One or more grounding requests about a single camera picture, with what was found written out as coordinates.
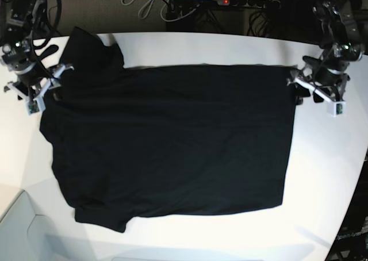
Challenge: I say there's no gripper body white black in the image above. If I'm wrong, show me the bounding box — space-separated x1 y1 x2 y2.
4 64 74 112
287 69 350 104

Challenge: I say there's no black graphic t-shirt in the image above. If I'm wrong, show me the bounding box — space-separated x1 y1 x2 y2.
40 28 296 233

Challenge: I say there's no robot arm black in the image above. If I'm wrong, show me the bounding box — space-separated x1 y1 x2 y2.
1 0 74 114
287 0 365 117

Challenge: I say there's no black power strip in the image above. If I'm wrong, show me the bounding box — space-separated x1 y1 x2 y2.
216 0 281 10

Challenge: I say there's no white bin corner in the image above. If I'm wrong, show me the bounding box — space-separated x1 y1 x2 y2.
1 192 53 260

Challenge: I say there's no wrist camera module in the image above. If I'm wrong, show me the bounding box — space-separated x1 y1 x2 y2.
26 99 45 115
327 101 346 117

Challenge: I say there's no white cable loop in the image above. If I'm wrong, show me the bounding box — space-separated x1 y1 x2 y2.
120 0 173 22

